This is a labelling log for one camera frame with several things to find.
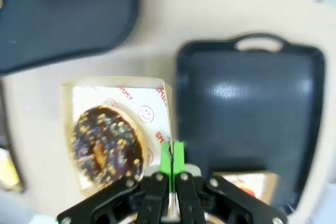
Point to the chocolate sprinkled donut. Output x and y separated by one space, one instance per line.
118 129

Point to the yellow sprinkled donut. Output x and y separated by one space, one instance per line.
6 169

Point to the brown paper food box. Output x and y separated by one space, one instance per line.
67 129
270 187

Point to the plain black serving tray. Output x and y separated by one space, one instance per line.
65 19

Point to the white printed liner paper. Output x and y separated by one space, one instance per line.
147 95
233 179

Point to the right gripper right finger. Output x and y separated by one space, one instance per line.
199 203

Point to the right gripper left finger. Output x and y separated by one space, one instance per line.
147 203

